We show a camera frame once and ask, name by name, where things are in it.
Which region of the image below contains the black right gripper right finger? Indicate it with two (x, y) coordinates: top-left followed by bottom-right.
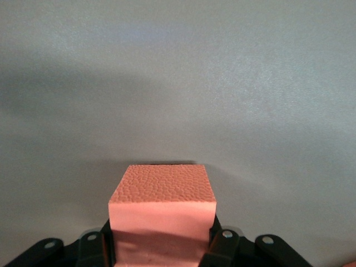
(204, 216), (314, 267)

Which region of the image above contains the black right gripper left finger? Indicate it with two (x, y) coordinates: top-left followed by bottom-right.
(4, 219), (115, 267)

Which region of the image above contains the orange foam cube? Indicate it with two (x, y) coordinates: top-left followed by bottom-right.
(107, 164), (217, 267)

